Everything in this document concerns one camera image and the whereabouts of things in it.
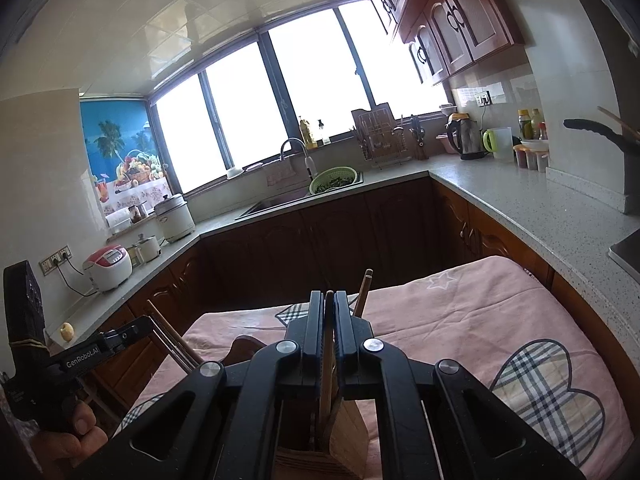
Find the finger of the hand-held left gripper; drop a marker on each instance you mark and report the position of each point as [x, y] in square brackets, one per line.
[127, 332]

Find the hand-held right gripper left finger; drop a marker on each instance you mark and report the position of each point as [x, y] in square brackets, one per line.
[318, 340]

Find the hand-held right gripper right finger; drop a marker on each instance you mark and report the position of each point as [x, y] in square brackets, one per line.
[340, 340]

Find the light bamboo chopstick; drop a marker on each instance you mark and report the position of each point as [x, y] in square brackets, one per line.
[329, 350]

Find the dark wooden chopstick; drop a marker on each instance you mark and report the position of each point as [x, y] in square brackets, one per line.
[172, 329]

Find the metal chopstick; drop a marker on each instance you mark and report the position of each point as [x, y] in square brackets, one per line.
[170, 351]
[175, 345]

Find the wooden utensil holder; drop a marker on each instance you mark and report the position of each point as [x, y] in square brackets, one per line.
[345, 440]

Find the person's left hand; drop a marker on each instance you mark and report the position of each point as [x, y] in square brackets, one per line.
[75, 440]

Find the yellow fruit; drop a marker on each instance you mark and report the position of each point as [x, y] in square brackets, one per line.
[66, 332]

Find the red and white rice cooker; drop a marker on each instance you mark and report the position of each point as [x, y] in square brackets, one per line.
[107, 270]

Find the small white pot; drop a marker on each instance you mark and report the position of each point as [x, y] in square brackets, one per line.
[148, 250]

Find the brown wooden lower cabinets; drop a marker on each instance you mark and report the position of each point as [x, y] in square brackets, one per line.
[325, 240]

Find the brown wooden cabinets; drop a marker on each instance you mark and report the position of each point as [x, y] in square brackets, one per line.
[325, 240]
[465, 25]

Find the pink plaid-heart tablecloth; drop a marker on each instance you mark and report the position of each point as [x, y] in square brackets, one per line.
[450, 320]

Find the white paper roll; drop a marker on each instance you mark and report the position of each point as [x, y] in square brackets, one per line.
[119, 221]

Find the steel sink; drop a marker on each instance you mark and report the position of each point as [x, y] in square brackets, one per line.
[270, 205]

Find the green colander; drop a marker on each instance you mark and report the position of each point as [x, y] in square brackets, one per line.
[335, 182]

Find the pale dish cloth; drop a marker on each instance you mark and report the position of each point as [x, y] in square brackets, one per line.
[282, 175]

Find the metal faucet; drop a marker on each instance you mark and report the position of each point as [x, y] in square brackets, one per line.
[310, 165]

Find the soap dispenser bottle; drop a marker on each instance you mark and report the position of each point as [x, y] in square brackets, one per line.
[324, 135]

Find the yellow oil bottle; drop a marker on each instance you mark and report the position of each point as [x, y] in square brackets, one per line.
[306, 135]

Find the dark knife block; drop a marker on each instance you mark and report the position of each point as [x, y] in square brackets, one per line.
[421, 147]

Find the wooden cutting board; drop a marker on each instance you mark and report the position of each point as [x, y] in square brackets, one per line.
[372, 115]

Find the steel electric kettle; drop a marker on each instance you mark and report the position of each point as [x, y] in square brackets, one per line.
[467, 137]

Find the kitchen window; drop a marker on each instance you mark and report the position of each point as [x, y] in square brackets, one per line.
[240, 110]

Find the clear condiment jar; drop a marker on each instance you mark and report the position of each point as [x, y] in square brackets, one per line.
[521, 160]
[531, 161]

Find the white bowl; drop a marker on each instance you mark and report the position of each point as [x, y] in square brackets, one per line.
[535, 146]

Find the yellow cap sauce bottle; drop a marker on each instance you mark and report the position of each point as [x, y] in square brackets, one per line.
[524, 125]

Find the red cap sauce bottle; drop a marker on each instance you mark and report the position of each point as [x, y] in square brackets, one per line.
[543, 132]

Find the pale sauce bottle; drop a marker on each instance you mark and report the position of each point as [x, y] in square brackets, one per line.
[536, 122]

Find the steel stove hob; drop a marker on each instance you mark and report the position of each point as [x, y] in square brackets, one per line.
[627, 255]

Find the brown wooden upper cabinets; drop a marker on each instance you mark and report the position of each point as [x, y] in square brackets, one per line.
[465, 25]

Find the wall power strip outlet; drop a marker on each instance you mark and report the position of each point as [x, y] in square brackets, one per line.
[55, 259]

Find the beach and fruit wall poster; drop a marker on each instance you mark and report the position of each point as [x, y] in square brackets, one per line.
[115, 150]

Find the wall outlet with plug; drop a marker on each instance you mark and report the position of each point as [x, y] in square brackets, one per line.
[482, 98]

